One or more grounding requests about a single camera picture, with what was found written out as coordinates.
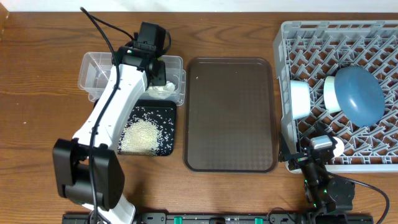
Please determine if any black plastic tray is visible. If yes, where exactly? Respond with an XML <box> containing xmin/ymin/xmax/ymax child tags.
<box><xmin>93</xmin><ymin>98</ymin><xmax>177</xmax><ymax>157</ymax></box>

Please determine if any mint green bowl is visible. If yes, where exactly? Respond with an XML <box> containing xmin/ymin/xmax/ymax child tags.
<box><xmin>323</xmin><ymin>76</ymin><xmax>341</xmax><ymax>113</ymax></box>

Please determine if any pink cup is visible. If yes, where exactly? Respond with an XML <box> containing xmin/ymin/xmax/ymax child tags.
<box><xmin>333</xmin><ymin>137</ymin><xmax>345</xmax><ymax>157</ymax></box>

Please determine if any clear plastic bin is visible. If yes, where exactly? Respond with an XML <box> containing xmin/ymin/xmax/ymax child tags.
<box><xmin>78</xmin><ymin>52</ymin><xmax>186</xmax><ymax>106</ymax></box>

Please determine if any brown serving tray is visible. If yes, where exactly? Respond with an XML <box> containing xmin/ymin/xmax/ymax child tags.
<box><xmin>183</xmin><ymin>57</ymin><xmax>278</xmax><ymax>173</ymax></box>

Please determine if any white tissue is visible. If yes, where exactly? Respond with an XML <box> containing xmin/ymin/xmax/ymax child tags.
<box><xmin>146</xmin><ymin>81</ymin><xmax>175</xmax><ymax>100</ymax></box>

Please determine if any light blue rice bowl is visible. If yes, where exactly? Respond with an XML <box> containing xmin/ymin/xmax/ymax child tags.
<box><xmin>290</xmin><ymin>80</ymin><xmax>311</xmax><ymax>120</ymax></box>

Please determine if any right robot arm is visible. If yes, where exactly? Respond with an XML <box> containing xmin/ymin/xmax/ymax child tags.
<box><xmin>278</xmin><ymin>123</ymin><xmax>355</xmax><ymax>214</ymax></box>

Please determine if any blue plate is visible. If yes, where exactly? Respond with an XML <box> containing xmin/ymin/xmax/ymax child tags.
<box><xmin>335</xmin><ymin>67</ymin><xmax>386</xmax><ymax>127</ymax></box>

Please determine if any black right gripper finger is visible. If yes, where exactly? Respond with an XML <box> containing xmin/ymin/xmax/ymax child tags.
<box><xmin>278</xmin><ymin>132</ymin><xmax>292</xmax><ymax>162</ymax></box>
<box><xmin>315</xmin><ymin>121</ymin><xmax>331</xmax><ymax>138</ymax></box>

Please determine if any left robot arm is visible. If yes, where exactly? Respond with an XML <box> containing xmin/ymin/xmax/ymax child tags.
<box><xmin>53</xmin><ymin>22</ymin><xmax>171</xmax><ymax>223</ymax></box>

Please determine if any spilled white rice pile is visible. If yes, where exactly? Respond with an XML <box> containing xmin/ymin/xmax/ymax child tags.
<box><xmin>118</xmin><ymin>106</ymin><xmax>175</xmax><ymax>156</ymax></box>

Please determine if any grey dishwasher rack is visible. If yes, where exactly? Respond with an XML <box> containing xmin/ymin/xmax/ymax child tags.
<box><xmin>273</xmin><ymin>21</ymin><xmax>397</xmax><ymax>173</ymax></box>

